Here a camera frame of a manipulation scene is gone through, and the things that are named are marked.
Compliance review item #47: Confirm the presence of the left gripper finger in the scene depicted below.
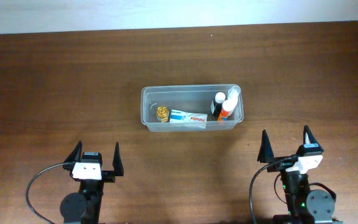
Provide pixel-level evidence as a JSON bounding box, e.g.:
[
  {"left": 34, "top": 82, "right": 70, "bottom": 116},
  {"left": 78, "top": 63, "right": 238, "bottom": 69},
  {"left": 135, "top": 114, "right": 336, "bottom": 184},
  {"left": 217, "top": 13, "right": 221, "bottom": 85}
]
[
  {"left": 112, "top": 142, "right": 124, "bottom": 177},
  {"left": 64, "top": 141, "right": 82, "bottom": 163}
]

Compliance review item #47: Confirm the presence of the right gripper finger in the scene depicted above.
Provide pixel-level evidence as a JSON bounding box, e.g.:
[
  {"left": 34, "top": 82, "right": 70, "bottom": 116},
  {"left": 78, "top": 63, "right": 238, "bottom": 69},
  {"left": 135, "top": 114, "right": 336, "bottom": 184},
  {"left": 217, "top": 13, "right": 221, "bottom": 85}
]
[
  {"left": 303, "top": 125, "right": 320, "bottom": 146},
  {"left": 257, "top": 129, "right": 274, "bottom": 163}
]

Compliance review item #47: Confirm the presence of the orange tube white cap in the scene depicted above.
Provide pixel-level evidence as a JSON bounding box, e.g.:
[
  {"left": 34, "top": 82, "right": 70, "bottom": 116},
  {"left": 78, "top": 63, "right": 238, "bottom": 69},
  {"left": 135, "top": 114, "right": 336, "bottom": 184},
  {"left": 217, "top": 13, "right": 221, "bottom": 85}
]
[{"left": 218, "top": 100, "right": 235, "bottom": 121}]

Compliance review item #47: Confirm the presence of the gold lid balm jar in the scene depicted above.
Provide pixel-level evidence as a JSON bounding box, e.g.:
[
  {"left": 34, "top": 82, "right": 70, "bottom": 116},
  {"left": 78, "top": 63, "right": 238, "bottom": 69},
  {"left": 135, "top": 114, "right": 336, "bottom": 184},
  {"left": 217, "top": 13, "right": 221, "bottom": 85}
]
[{"left": 156, "top": 106, "right": 170, "bottom": 123}]

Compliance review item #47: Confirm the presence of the white spray bottle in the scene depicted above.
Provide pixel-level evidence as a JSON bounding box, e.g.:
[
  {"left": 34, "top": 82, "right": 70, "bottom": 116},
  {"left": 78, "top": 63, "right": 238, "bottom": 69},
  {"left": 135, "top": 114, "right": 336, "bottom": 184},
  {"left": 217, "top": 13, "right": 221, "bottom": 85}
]
[{"left": 227, "top": 85, "right": 241, "bottom": 116}]

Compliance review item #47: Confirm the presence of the black bottle white cap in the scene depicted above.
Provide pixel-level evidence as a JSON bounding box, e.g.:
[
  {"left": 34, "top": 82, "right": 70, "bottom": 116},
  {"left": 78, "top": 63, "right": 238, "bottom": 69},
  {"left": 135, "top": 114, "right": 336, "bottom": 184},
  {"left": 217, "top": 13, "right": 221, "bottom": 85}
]
[{"left": 211, "top": 92, "right": 226, "bottom": 118}]

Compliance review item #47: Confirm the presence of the white Panadol box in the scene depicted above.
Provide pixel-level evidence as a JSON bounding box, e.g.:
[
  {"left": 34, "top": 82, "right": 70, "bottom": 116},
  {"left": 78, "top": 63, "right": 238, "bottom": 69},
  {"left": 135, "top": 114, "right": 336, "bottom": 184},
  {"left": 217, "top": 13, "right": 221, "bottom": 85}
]
[{"left": 170, "top": 109, "right": 208, "bottom": 129}]

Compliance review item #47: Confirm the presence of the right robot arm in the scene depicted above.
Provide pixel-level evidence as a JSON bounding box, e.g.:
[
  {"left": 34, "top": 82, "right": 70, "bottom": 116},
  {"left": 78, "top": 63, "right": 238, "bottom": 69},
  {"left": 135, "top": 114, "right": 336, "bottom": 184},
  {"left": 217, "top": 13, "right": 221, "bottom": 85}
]
[{"left": 249, "top": 125, "right": 342, "bottom": 224}]

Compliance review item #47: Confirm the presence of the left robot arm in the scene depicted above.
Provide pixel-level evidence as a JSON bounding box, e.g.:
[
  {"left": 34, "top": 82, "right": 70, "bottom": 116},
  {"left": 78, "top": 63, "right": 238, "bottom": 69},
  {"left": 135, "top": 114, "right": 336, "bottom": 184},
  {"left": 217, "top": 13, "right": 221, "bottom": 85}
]
[{"left": 60, "top": 141, "right": 124, "bottom": 223}]

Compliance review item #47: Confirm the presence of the clear plastic container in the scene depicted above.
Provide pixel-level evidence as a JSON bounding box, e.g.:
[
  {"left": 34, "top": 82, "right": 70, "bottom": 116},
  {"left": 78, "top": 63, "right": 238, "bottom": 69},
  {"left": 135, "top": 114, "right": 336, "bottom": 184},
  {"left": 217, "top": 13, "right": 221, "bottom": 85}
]
[{"left": 140, "top": 84, "right": 244, "bottom": 132}]

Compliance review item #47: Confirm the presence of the right black cable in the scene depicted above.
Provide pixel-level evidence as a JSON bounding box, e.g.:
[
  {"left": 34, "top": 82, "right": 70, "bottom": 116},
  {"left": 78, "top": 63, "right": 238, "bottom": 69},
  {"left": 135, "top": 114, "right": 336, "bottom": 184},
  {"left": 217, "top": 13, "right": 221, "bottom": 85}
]
[{"left": 249, "top": 157, "right": 295, "bottom": 224}]

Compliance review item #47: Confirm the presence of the black cable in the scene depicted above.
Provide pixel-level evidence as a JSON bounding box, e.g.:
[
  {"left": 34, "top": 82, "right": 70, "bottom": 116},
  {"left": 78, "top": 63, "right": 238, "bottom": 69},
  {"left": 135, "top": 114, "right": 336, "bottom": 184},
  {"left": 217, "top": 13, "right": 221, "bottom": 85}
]
[
  {"left": 25, "top": 161, "right": 74, "bottom": 224},
  {"left": 249, "top": 157, "right": 295, "bottom": 224}
]

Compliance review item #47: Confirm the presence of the left black cable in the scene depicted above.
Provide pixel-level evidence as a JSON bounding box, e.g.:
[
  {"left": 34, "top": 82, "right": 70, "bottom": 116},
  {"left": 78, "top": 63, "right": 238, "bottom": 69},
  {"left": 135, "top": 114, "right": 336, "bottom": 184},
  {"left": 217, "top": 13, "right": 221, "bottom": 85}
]
[{"left": 25, "top": 161, "right": 74, "bottom": 224}]

